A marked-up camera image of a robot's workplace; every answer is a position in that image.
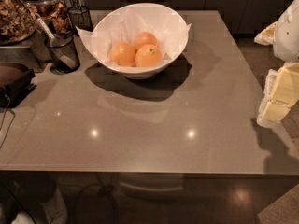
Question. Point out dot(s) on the black mesh cup with utensil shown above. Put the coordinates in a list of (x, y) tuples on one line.
[(63, 53)]

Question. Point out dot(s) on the white paper liner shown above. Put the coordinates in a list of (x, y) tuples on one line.
[(118, 28)]

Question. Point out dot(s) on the silver serving utensil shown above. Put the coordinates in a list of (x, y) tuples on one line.
[(44, 25)]

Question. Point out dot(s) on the glass jar of snacks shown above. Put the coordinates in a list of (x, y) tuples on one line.
[(16, 23)]

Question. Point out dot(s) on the black mesh cup rear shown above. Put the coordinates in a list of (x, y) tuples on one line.
[(80, 18)]

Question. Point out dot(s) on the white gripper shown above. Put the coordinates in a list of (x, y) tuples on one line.
[(288, 34)]

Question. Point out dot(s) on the white bowl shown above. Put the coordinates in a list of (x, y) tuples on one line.
[(141, 72)]

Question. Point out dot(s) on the black device on table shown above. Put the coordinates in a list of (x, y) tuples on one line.
[(15, 83)]

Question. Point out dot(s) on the orange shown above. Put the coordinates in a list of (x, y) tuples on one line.
[(148, 55), (145, 38), (123, 54)]

